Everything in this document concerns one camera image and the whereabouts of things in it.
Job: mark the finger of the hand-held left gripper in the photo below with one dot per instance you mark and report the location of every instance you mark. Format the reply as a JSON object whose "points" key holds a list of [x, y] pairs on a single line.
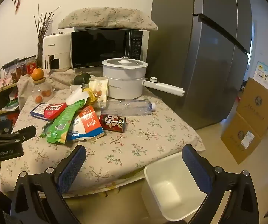
{"points": [[24, 133]]}

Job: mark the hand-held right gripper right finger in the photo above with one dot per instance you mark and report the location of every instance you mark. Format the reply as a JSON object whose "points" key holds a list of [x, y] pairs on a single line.
{"points": [[195, 168]]}

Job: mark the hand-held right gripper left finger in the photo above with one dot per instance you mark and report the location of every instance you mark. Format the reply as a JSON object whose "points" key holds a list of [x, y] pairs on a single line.
{"points": [[70, 168]]}

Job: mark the blue box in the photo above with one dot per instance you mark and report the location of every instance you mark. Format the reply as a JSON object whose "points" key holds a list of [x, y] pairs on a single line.
{"points": [[36, 112]]}

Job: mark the white trash bin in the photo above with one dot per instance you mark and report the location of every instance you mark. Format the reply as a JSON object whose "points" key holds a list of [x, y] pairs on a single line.
{"points": [[171, 186]]}

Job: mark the red round food package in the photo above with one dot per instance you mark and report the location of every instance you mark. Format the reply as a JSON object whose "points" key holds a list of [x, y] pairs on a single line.
{"points": [[53, 112]]}

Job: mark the green snack bag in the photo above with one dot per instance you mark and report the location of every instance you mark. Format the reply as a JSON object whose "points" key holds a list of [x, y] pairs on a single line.
{"points": [[63, 121]]}

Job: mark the white orange snack bag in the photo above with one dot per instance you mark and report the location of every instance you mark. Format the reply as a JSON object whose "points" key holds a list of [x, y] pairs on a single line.
{"points": [[89, 123]]}

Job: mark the small orange fruit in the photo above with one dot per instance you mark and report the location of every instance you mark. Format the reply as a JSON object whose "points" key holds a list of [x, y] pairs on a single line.
{"points": [[38, 99], [46, 92]]}

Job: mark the glass jar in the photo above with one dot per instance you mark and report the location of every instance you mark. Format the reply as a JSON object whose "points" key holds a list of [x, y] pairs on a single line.
{"points": [[41, 86]]}

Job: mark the cardboard box with white label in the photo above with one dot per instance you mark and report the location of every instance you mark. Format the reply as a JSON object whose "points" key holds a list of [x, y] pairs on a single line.
{"points": [[239, 140]]}

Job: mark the large orange fruit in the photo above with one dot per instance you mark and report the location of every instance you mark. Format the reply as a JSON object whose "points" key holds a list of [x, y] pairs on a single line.
{"points": [[37, 74]]}

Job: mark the red drink can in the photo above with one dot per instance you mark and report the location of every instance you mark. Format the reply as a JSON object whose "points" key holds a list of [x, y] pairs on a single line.
{"points": [[111, 122]]}

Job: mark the white bowl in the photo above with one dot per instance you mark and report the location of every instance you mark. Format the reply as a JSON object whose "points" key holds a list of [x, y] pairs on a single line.
{"points": [[72, 88]]}

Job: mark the floral tablecloth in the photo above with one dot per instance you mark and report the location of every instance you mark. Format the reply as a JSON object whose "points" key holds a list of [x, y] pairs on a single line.
{"points": [[136, 140]]}

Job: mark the yellow wrapper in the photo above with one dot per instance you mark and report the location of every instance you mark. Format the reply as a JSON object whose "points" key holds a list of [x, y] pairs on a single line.
{"points": [[90, 95]]}

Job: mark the glass vase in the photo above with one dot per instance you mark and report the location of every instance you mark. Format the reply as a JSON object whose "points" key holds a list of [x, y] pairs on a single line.
{"points": [[40, 56]]}

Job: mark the dark green squash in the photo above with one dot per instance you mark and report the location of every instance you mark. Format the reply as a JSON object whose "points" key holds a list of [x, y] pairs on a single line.
{"points": [[81, 78]]}

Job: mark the clear plastic bottle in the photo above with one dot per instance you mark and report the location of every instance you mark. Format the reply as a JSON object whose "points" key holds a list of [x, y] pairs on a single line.
{"points": [[127, 107]]}

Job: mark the clear snack packet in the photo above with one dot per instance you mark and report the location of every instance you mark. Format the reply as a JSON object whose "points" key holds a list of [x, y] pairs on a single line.
{"points": [[99, 86]]}

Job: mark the white air fryer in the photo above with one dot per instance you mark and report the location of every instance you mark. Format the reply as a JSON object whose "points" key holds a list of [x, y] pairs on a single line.
{"points": [[54, 44]]}

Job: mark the white electric cooking pot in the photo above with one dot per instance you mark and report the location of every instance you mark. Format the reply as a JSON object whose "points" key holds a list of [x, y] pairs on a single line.
{"points": [[124, 84]]}

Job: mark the grey refrigerator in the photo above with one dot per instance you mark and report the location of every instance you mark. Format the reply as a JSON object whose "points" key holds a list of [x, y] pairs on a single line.
{"points": [[194, 63]]}

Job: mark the black microwave oven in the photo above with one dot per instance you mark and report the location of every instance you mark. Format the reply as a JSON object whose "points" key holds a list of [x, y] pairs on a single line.
{"points": [[96, 49]]}

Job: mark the dried twigs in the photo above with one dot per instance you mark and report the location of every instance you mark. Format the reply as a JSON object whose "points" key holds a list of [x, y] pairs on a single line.
{"points": [[42, 23]]}

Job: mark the floral pillow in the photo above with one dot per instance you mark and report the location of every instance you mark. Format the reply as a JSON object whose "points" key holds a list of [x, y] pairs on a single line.
{"points": [[106, 16]]}

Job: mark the wall poster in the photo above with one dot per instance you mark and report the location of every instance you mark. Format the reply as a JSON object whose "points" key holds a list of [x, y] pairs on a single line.
{"points": [[264, 74]]}

